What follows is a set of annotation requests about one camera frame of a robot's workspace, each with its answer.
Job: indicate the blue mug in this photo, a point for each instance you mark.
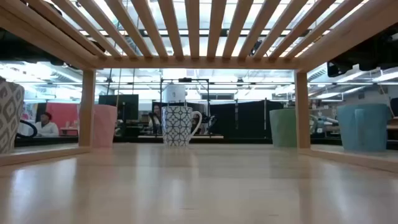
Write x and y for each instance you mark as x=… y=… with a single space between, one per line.
x=363 y=127

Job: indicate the white patterned mug red rim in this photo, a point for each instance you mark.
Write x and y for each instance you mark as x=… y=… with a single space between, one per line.
x=11 y=118

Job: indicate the green mug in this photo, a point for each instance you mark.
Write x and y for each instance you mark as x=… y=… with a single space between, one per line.
x=283 y=129

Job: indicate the pink mug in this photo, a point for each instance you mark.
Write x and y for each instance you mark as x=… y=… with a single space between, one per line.
x=105 y=127

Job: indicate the white blue-patterned mug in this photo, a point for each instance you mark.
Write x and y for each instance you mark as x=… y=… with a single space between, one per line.
x=177 y=127

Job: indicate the red partition panel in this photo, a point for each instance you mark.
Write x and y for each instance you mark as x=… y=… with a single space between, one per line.
x=65 y=118

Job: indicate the person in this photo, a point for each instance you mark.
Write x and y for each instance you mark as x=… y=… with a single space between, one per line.
x=155 y=115
x=46 y=129

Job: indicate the black monitor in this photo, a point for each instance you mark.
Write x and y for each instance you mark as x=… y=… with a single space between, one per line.
x=124 y=107

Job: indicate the white cylinder tank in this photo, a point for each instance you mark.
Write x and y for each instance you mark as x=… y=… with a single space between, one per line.
x=174 y=93

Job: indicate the wooden slatted shelf rack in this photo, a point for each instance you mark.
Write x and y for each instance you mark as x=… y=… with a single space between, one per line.
x=199 y=62

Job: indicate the black aluminium table frame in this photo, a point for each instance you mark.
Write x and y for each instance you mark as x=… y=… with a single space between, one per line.
x=236 y=140

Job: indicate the black metal stand frame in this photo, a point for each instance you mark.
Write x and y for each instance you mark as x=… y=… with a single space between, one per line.
x=185 y=80

